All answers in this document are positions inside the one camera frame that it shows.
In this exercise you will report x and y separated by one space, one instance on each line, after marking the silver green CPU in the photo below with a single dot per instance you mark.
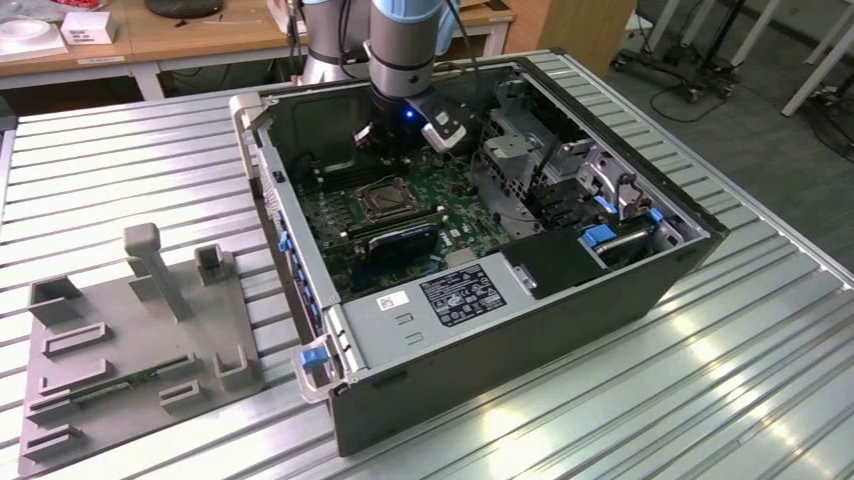
388 196

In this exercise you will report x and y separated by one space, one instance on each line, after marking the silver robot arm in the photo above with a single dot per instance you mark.
401 50

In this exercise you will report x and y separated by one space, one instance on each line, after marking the CPU socket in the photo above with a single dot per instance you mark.
381 215

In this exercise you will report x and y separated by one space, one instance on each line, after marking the black plastic drive cover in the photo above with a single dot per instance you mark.
548 265

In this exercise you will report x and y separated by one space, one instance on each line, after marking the silver metal drive cage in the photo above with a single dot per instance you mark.
514 145

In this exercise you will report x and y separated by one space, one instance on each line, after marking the green motherboard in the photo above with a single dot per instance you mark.
461 220

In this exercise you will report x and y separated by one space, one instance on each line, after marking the black graphics card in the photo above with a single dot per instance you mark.
401 245

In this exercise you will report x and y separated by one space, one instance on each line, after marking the small silver heatsink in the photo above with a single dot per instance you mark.
464 256

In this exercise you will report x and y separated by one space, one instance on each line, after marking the blue card retention latch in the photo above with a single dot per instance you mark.
284 241

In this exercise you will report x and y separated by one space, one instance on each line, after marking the blue plastic clip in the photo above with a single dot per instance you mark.
655 216
602 204

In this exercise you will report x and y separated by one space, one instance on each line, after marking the black power supply label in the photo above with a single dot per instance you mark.
461 295

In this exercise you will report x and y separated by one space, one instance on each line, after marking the white barcode sticker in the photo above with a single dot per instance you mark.
393 301

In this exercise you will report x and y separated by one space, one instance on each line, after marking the wooden cabinet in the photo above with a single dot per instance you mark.
588 35

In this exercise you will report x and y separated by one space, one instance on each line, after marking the wooden desk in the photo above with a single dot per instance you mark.
201 35

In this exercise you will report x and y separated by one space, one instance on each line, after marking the grey power supply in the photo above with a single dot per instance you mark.
390 332

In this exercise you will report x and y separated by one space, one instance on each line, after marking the black monitor base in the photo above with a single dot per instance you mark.
183 7

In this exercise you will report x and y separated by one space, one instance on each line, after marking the blue case latch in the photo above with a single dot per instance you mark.
314 360

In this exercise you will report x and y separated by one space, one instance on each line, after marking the dark grey PC case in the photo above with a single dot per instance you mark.
508 360

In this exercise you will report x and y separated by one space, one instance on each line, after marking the black wheeled stand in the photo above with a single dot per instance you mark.
716 50

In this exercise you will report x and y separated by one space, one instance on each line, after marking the white cardboard box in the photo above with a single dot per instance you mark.
87 25

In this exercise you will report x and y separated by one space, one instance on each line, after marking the red packet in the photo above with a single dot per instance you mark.
77 4

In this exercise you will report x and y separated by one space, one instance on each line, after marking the grey parts rack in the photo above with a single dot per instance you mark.
134 340

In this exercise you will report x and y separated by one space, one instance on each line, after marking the white round plastic dish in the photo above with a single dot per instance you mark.
27 35

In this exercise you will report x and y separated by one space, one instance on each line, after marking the green RAM stick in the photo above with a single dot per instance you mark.
114 386

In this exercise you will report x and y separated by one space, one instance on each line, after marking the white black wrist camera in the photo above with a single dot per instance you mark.
444 132

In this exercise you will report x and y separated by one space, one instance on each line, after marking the white table frame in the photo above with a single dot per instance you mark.
752 35
815 75

